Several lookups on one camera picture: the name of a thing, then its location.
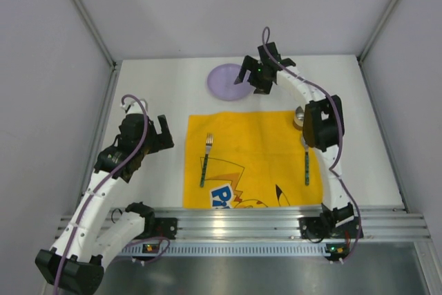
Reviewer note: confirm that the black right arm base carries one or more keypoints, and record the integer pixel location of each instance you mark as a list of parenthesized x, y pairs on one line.
[(315, 230)]

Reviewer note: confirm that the yellow Pikachu cloth placemat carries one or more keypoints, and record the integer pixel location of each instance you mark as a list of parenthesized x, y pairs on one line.
[(256, 161)]

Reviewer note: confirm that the metal cup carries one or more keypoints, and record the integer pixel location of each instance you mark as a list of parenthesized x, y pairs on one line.
[(299, 118)]

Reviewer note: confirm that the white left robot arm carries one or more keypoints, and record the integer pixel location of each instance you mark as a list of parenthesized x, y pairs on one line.
[(77, 260)]

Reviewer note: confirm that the aluminium mounting rail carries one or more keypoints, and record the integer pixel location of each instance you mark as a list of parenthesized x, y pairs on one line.
[(287, 224)]

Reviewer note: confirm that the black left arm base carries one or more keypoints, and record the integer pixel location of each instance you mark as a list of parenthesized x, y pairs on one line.
[(161, 227)]

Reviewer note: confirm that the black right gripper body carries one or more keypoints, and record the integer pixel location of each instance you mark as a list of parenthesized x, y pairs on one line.
[(255, 71)]

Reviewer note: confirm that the spoon with teal handle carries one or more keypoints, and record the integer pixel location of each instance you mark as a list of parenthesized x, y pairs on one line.
[(306, 155)]

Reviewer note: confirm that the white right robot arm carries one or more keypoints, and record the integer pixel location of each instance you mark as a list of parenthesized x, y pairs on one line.
[(322, 125)]

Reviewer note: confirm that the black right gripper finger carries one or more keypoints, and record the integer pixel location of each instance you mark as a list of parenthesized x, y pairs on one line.
[(250, 65), (262, 89)]

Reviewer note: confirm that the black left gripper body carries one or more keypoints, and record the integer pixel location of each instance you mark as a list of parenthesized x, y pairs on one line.
[(157, 139)]

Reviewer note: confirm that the perforated cable duct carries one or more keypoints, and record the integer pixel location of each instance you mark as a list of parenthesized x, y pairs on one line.
[(239, 249)]

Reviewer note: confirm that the purple plastic plate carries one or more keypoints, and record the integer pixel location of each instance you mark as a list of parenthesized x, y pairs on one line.
[(221, 83)]

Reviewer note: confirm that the fork with teal handle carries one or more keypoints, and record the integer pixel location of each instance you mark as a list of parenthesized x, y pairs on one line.
[(208, 146)]

